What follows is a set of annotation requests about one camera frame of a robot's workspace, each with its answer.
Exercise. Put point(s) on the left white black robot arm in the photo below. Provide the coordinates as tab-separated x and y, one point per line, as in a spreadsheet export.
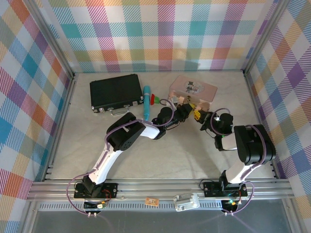
107	160

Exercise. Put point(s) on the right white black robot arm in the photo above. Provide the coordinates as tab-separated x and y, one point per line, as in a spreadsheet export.
252	145

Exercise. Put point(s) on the pink illustrated tin box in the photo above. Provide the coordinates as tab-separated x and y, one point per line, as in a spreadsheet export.
194	87

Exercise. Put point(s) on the red green toy piece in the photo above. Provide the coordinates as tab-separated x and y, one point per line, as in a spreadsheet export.
153	99

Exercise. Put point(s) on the teal blue marker pen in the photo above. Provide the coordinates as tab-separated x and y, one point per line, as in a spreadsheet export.
147	106

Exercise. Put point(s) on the aluminium side floor bar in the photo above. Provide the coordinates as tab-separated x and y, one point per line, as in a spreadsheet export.
65	109
255	102

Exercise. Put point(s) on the black briefcase with metal trim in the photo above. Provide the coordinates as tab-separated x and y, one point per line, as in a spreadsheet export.
114	92

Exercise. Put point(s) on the orange sticker label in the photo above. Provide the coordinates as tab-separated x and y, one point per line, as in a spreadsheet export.
151	201

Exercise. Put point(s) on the perforated metal strip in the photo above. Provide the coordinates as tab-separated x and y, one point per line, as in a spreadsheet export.
133	206

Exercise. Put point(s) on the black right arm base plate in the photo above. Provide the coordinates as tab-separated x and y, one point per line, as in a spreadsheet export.
211	189

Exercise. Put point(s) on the aluminium mounting rail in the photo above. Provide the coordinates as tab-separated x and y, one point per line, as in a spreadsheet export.
158	189

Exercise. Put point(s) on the white plastic mount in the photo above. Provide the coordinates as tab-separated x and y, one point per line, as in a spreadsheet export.
185	201

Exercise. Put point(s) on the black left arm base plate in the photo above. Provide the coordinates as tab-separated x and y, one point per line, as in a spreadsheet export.
109	190

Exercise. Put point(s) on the aluminium frame post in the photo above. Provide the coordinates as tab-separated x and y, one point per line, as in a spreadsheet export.
267	31
48	36

